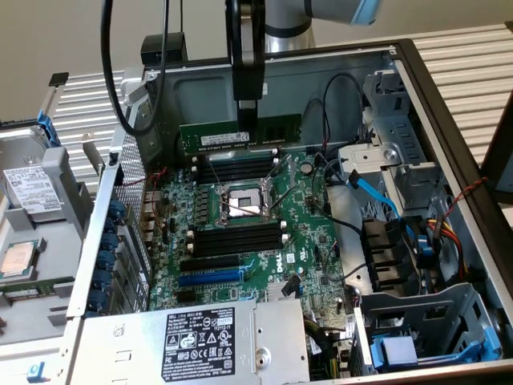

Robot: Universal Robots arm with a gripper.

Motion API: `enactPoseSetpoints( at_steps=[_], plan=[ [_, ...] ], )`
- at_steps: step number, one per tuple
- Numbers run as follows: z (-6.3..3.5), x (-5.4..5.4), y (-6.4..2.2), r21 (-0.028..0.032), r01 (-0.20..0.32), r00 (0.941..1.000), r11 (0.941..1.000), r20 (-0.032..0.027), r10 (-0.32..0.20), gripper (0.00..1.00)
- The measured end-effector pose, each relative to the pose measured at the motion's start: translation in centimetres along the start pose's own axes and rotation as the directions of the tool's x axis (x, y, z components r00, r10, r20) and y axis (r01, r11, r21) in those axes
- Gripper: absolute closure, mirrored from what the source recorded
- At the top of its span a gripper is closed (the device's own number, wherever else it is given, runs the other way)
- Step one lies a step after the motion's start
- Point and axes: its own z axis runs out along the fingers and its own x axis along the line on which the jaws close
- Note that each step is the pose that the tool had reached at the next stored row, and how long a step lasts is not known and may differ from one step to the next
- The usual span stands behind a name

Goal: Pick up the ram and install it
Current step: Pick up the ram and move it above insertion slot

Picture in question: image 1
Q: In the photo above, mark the green RAM stick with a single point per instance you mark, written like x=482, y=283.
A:
x=276, y=132
x=24, y=293

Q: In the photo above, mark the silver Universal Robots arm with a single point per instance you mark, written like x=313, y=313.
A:
x=288, y=40

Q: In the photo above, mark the open metal PC case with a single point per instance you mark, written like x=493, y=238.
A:
x=312, y=80

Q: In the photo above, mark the metal socket cover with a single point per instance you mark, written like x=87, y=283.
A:
x=286, y=168

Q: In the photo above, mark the black box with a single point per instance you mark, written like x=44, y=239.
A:
x=152, y=50

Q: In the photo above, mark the round coin battery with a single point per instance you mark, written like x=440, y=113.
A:
x=307, y=167

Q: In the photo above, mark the metal CPU socket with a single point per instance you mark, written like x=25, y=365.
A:
x=244, y=198

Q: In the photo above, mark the green Dell motherboard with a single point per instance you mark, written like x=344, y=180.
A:
x=300, y=228

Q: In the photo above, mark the metal rear port block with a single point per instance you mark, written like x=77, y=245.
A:
x=154, y=212

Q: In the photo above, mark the metal disk bay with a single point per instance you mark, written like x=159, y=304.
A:
x=405, y=132

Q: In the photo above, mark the blue expansion card clip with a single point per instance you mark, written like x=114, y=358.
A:
x=107, y=259
x=98, y=300
x=117, y=208
x=110, y=240
x=103, y=279

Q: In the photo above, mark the long black expansion slot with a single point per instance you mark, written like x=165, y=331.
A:
x=208, y=263

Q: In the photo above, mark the black table end cap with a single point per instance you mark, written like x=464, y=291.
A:
x=58, y=79

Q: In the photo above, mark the blue expansion slot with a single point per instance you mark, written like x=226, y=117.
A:
x=208, y=277

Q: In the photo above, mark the small silver heat sink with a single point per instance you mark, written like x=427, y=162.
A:
x=274, y=290

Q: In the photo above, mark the black plastic shroud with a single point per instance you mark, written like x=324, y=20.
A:
x=384, y=252

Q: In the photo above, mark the short black expansion slot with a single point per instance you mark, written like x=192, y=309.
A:
x=186, y=296

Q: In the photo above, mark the hard disk with white label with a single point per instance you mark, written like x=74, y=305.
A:
x=32, y=188

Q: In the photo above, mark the grey parts rack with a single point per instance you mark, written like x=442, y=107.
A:
x=60, y=256

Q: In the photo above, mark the dark side panel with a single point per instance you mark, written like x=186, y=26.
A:
x=501, y=160

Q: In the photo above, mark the CPU chip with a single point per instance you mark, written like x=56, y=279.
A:
x=18, y=260

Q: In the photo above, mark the grey disk bay cage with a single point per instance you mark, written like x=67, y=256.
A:
x=441, y=309

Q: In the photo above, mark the silver power supply unit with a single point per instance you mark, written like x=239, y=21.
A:
x=120, y=353

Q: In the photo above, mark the blue disk tray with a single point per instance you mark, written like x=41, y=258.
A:
x=397, y=353

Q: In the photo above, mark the blue plastic latch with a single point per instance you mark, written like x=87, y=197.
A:
x=38, y=372

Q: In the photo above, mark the metal slot cover bracket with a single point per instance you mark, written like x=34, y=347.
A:
x=94, y=154

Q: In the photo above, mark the blue plastic disk bracket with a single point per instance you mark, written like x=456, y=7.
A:
x=48, y=129

